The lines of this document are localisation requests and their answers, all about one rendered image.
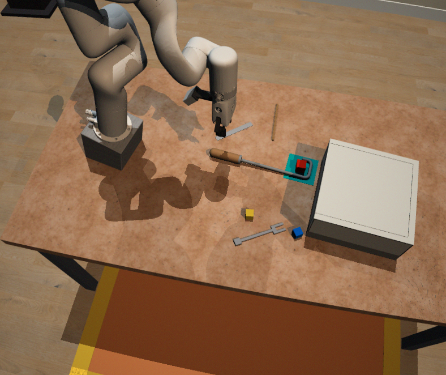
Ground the blue cube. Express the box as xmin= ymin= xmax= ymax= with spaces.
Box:
xmin=292 ymin=227 xmax=303 ymax=239

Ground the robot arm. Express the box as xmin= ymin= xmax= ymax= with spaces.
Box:
xmin=56 ymin=0 xmax=238 ymax=143

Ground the red block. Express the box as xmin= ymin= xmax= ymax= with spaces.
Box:
xmin=295 ymin=159 xmax=307 ymax=173

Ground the teal square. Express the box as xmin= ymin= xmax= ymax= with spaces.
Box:
xmin=283 ymin=154 xmax=319 ymax=185

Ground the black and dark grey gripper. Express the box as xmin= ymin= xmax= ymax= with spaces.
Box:
xmin=211 ymin=93 xmax=237 ymax=138

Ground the grey combination wrench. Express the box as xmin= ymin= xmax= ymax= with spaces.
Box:
xmin=234 ymin=222 xmax=286 ymax=246

